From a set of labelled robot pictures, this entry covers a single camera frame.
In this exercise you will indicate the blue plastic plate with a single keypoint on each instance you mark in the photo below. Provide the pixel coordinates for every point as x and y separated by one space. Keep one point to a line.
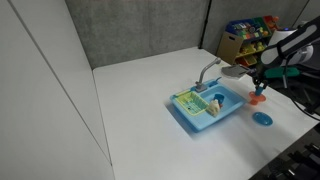
262 118

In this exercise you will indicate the light blue toy sink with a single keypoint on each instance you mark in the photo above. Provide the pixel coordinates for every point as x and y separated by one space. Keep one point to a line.
200 121

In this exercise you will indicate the black office chair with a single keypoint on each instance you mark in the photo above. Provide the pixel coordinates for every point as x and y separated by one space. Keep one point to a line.
310 90

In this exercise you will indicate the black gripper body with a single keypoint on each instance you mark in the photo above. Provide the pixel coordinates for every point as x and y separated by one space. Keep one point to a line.
259 76

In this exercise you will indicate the black floor equipment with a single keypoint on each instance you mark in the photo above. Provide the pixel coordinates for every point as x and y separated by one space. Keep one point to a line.
296 163

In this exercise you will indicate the blue toy cup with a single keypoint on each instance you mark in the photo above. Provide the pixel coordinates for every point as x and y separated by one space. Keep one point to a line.
259 91
219 99

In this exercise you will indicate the colourful toy storage shelf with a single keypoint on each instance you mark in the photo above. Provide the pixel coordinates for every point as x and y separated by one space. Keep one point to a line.
248 36

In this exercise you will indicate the green dish rack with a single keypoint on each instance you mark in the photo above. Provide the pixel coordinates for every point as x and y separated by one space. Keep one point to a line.
191 103

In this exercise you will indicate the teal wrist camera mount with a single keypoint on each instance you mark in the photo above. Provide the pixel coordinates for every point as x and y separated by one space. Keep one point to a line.
281 72

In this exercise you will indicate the grey toy faucet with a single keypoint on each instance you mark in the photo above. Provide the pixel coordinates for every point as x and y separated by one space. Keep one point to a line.
201 83

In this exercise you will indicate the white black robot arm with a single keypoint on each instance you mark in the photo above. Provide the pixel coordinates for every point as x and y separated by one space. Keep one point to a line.
293 43

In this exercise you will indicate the beige toy soap bottle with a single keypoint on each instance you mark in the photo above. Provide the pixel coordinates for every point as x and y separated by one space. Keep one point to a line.
214 107

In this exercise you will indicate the black partition post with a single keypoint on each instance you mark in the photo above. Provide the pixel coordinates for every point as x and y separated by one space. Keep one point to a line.
205 23

